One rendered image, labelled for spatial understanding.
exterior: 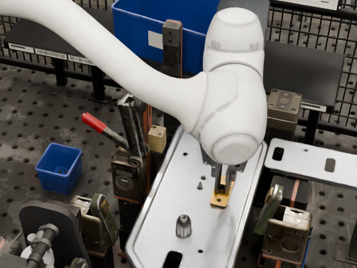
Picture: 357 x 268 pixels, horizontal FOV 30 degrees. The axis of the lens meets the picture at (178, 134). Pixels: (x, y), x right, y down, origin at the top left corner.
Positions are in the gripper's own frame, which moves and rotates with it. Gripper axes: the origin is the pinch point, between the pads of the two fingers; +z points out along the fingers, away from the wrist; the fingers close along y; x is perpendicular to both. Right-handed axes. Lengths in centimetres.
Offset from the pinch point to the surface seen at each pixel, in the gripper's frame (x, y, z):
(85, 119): -1.1, -30.5, -9.5
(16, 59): 55, -82, 29
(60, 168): 20, -51, 34
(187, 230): -14.0, -4.0, 2.5
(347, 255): 13.3, 30.8, 33.6
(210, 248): -15.3, 1.3, 4.7
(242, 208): -3.3, 5.3, 4.7
